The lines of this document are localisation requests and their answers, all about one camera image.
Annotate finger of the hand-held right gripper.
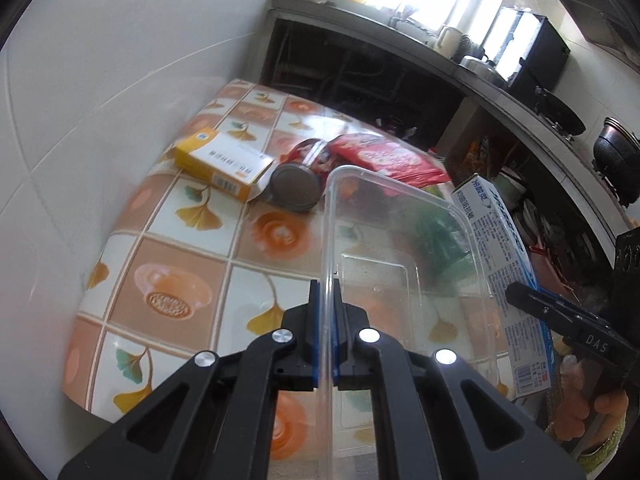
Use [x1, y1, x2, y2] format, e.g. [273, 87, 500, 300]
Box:
[505, 282, 583, 334]

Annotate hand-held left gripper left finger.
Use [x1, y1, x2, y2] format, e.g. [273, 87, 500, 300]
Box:
[57, 280, 327, 480]

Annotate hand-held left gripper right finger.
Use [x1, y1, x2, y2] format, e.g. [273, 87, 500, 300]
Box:
[332, 277, 587, 480]

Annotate blue toothpaste box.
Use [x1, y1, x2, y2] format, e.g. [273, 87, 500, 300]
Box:
[450, 174, 556, 401]

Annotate clear plastic container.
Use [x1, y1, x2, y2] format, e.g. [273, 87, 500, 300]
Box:
[320, 165, 512, 480]

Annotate person's right hand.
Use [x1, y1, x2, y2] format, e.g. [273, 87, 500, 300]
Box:
[557, 352, 630, 443]

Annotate green bowl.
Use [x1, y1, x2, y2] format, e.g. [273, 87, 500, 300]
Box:
[492, 170, 526, 201]

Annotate green fluffy garment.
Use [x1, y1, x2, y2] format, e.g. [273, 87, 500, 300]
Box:
[575, 420, 633, 480]

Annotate metal can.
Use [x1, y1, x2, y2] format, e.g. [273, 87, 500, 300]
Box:
[269, 137, 331, 212]

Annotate large black pot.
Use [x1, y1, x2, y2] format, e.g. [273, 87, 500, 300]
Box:
[592, 116, 640, 206]

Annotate orange snack packet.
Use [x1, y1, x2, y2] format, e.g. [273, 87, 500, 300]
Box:
[465, 137, 491, 171]

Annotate black wok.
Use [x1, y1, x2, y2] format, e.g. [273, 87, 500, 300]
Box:
[532, 87, 587, 137]

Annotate red printed snack bag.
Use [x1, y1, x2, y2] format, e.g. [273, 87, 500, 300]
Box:
[327, 133, 451, 187]

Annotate yellow medicine box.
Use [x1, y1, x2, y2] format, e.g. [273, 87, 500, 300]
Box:
[172, 129, 276, 204]

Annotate black countertop oven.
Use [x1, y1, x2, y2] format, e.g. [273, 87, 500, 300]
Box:
[482, 6, 572, 106]

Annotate metal lid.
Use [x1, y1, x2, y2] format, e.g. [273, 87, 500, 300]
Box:
[459, 54, 501, 81]

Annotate white mug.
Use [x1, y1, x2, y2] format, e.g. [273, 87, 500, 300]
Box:
[434, 25, 463, 59]

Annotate range hood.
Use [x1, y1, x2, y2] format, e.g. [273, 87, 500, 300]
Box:
[541, 0, 640, 61]

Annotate concrete kitchen counter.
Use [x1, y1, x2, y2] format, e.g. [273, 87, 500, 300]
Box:
[270, 0, 640, 261]

